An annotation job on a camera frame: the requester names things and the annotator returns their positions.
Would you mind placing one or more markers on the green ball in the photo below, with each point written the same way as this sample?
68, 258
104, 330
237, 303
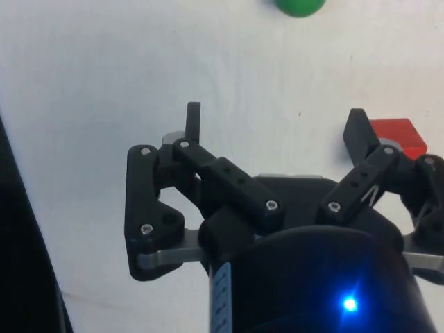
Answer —
298, 7

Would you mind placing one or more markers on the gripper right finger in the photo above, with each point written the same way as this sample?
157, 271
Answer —
360, 180

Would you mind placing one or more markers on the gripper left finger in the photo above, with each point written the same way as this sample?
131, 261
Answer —
239, 184

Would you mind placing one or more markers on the red block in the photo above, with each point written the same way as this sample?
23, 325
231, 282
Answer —
399, 137

